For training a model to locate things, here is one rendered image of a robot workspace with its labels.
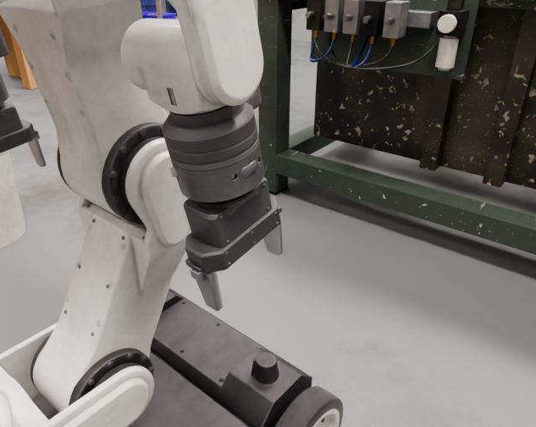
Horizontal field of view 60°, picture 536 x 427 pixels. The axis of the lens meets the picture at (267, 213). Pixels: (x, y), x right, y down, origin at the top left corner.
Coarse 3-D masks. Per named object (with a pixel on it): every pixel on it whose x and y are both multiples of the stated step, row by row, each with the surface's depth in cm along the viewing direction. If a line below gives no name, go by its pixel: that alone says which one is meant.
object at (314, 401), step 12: (300, 396) 82; (312, 396) 82; (324, 396) 83; (336, 396) 86; (288, 408) 80; (300, 408) 80; (312, 408) 79; (324, 408) 81; (336, 408) 85; (288, 420) 78; (300, 420) 78; (312, 420) 78; (324, 420) 86; (336, 420) 88
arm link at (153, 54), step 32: (128, 32) 41; (160, 32) 39; (128, 64) 42; (160, 64) 39; (160, 96) 41; (192, 96) 38; (256, 96) 46; (192, 128) 41; (224, 128) 41; (256, 128) 44; (192, 160) 42
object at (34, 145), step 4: (36, 136) 80; (32, 140) 80; (36, 140) 80; (32, 144) 81; (36, 144) 81; (32, 148) 82; (36, 148) 81; (40, 148) 81; (32, 152) 83; (36, 152) 82; (40, 152) 82; (36, 156) 83; (40, 156) 82; (36, 160) 84; (40, 160) 82; (44, 160) 83; (40, 164) 84; (44, 164) 84
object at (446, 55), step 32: (320, 0) 134; (352, 0) 128; (384, 0) 126; (416, 0) 128; (448, 0) 119; (320, 32) 149; (352, 32) 132; (384, 32) 126; (416, 32) 131; (448, 32) 118; (352, 64) 134; (384, 64) 140; (416, 64) 135; (448, 64) 124
